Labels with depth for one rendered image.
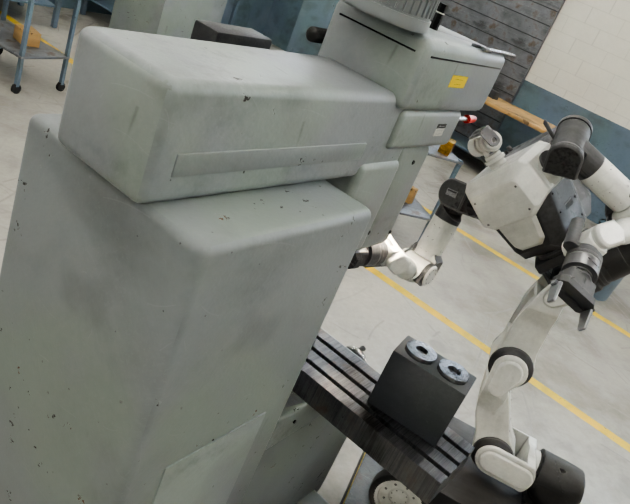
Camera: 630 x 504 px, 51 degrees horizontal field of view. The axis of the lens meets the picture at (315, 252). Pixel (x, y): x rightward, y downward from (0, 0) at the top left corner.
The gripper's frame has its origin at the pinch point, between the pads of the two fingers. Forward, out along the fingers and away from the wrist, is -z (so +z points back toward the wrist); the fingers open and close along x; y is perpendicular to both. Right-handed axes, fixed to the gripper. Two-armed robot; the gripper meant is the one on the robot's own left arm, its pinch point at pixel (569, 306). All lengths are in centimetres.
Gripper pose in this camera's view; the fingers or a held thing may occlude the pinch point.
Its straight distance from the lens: 170.9
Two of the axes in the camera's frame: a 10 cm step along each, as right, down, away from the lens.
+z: 4.5, -6.7, 5.9
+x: -7.5, -6.5, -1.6
